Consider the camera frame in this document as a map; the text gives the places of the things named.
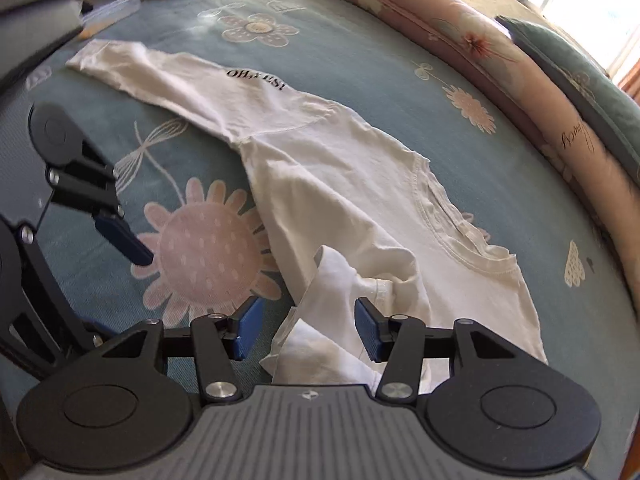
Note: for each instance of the grey flat object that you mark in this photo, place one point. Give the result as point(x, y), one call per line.
point(35, 30)

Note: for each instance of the pink floral quilt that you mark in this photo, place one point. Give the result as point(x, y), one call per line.
point(450, 25)

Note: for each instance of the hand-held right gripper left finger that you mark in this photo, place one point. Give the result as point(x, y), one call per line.
point(249, 327)

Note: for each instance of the teal pillow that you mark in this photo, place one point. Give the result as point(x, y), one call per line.
point(575, 75)

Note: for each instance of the clear plastic food container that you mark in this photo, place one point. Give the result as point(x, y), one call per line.
point(112, 10)

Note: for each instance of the blue floral bed sheet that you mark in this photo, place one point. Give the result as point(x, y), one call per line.
point(350, 50)

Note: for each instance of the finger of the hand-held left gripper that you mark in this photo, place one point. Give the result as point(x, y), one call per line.
point(122, 237)
point(45, 285)

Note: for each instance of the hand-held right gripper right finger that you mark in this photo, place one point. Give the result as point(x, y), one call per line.
point(367, 332)

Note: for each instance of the white long-sleeve shirt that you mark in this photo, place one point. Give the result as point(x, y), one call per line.
point(325, 170)

